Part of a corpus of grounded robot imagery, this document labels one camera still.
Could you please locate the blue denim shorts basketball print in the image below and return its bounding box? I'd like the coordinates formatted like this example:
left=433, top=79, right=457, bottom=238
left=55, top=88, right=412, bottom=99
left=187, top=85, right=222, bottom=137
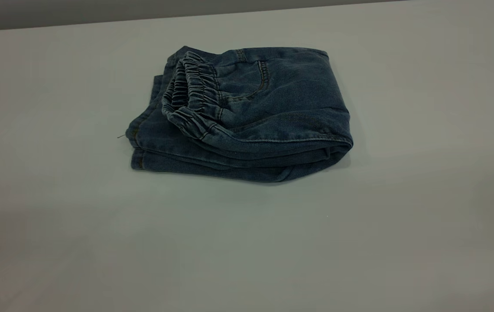
left=125, top=45, right=354, bottom=183

